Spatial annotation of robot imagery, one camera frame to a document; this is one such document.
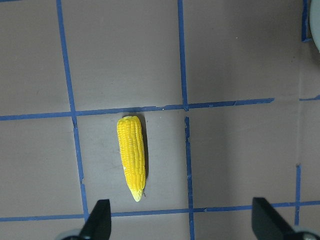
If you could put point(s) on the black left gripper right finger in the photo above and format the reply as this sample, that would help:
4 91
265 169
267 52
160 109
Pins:
267 223

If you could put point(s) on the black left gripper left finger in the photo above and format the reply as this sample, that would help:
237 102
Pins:
98 224

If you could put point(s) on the yellow corn cob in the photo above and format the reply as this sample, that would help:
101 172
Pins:
132 154

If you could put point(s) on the pale green cooking pot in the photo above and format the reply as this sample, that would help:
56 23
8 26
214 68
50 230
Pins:
314 21

